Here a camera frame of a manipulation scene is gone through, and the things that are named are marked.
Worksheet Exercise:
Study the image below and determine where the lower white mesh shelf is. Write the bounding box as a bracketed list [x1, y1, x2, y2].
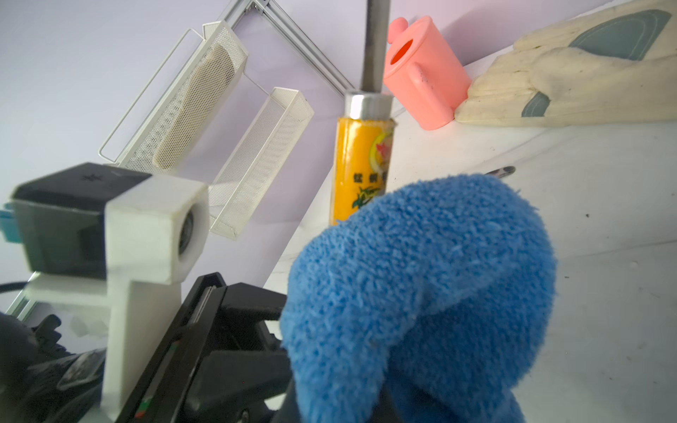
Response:
[209, 87, 314, 240]

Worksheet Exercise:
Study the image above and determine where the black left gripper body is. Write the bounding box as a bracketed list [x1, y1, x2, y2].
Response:
[117, 272, 292, 422]

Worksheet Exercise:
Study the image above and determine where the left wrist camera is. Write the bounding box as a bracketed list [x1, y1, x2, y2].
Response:
[11, 162, 210, 419]

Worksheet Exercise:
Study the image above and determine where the upper white mesh shelf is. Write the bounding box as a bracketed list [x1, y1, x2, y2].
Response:
[98, 20, 249, 174]

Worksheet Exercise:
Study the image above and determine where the blue microfibre rag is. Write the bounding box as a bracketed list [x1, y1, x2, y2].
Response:
[280, 174, 556, 422]

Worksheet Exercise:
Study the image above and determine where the beige glove in shelf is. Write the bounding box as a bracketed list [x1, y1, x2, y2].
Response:
[153, 44, 234, 170]

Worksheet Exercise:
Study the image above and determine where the white mesh shelf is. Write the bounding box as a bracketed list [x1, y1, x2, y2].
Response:
[98, 20, 249, 174]
[209, 87, 314, 240]

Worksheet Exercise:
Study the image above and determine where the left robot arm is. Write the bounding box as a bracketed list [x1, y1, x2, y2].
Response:
[1, 273, 292, 422]

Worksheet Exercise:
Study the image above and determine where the pink watering can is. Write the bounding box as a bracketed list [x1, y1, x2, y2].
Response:
[384, 16, 472, 130]

